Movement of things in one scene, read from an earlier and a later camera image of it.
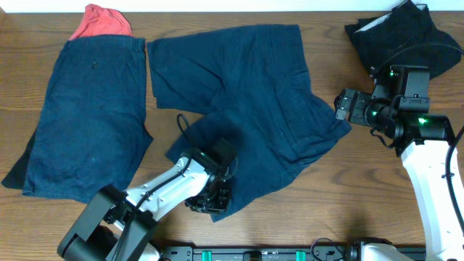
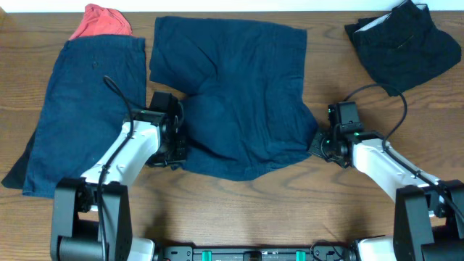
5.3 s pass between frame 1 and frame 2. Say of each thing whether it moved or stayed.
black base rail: stayed
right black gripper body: moved
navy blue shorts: moved
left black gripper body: moved
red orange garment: stayed
